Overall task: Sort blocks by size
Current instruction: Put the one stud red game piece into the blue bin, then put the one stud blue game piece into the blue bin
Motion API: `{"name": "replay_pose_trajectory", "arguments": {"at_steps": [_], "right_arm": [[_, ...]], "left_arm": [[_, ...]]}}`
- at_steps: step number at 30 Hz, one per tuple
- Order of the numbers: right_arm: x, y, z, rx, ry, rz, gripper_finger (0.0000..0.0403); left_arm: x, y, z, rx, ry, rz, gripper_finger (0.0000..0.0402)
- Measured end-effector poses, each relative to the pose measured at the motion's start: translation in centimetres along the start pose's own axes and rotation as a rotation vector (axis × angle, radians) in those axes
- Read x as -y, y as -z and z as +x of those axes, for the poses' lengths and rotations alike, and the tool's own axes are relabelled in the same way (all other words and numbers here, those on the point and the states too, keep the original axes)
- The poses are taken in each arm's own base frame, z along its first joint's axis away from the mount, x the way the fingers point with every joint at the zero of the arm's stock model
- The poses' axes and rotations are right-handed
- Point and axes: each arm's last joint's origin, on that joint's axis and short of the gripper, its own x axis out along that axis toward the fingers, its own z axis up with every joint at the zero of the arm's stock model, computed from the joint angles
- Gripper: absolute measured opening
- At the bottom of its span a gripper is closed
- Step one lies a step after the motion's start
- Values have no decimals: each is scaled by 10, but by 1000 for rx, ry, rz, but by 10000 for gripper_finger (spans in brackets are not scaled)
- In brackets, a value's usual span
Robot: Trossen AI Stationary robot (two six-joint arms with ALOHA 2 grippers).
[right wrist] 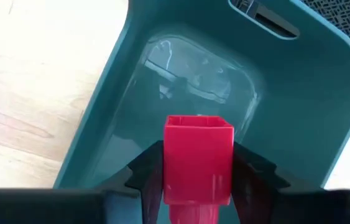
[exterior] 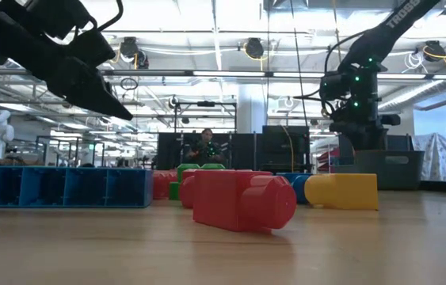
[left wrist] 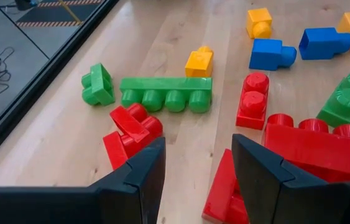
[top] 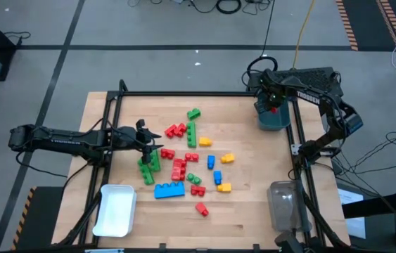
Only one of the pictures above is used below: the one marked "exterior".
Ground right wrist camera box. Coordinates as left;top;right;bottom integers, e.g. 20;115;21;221
379;113;402;127

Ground red two-stud block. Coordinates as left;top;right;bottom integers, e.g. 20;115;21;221
178;169;273;210
193;169;298;233

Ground person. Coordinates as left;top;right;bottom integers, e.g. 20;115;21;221
185;128;227;166

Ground black hanging cable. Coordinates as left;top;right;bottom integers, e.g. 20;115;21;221
289;0;310;127

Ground black metal frames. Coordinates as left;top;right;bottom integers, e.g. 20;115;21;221
36;135;105;167

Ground white building column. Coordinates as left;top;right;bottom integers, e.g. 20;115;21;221
238;82;269;134

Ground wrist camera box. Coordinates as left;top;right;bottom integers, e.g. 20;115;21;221
379;113;402;127
67;28;117;69

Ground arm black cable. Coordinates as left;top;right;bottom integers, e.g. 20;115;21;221
87;0;124;33
323;29;368;76

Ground red three-stud block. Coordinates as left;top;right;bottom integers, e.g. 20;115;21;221
152;169;179;200

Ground black ceiling cable reel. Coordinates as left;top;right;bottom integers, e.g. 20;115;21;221
244;37;265;61
422;40;446;63
119;36;151;70

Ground red stacked bins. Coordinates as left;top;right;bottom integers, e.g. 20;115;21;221
316;146;341;168

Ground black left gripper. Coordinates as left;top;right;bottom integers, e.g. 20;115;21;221
0;15;134;121

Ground thin yellow cable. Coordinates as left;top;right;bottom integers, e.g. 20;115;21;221
280;124;295;173

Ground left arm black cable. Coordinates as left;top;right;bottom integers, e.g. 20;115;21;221
87;0;124;33

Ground black gantry frame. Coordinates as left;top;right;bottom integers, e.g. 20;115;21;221
173;101;238;134

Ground yellow two-stud block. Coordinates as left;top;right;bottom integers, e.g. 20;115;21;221
304;173;379;211

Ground blue two-stud block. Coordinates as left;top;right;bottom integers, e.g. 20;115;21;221
276;172;313;205

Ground dark partition panel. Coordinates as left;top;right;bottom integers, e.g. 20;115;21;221
387;134;414;151

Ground black partition screen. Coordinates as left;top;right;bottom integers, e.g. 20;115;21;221
154;132;263;171

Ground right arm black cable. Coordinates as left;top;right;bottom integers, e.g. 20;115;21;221
323;29;368;76

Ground blue four-stud block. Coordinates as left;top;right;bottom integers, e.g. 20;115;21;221
0;165;154;209

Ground patterned hanging cloth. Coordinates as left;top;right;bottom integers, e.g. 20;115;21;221
411;133;446;182

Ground hanging cable ring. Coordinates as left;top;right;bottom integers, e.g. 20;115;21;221
120;77;139;91

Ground grey-blue plastic bin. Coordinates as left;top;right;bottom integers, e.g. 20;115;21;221
331;150;425;191

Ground overhead light rail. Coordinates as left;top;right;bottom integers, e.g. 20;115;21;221
0;67;446;80

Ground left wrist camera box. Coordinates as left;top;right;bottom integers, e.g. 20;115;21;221
67;28;117;69

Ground yellow hanging cable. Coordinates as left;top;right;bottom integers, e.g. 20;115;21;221
332;0;343;64

